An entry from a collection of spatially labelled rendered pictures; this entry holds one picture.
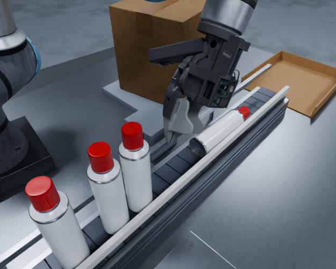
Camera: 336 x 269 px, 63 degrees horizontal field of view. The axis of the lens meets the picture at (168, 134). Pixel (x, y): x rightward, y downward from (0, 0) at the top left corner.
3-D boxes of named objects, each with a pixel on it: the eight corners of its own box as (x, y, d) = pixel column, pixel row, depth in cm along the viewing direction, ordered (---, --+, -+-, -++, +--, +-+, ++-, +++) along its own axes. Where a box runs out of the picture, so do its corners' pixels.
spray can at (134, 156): (139, 219, 53) (129, 143, 39) (122, 203, 56) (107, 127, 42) (158, 202, 56) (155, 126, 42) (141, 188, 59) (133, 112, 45)
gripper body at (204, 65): (204, 111, 42) (238, 32, 38) (164, 90, 46) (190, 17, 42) (225, 112, 48) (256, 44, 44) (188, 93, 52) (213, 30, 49)
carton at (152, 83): (180, 111, 84) (183, 22, 66) (119, 88, 93) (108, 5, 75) (220, 70, 103) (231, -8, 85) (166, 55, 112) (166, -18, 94)
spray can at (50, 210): (70, 279, 45) (28, 211, 31) (54, 258, 48) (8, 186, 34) (96, 256, 48) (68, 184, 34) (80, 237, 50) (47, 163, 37)
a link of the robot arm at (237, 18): (200, -12, 41) (223, 6, 48) (189, 19, 43) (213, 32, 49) (242, -2, 37) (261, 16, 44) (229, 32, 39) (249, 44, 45)
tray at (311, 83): (311, 118, 85) (316, 107, 82) (239, 87, 98) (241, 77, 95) (343, 81, 101) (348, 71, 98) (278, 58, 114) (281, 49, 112)
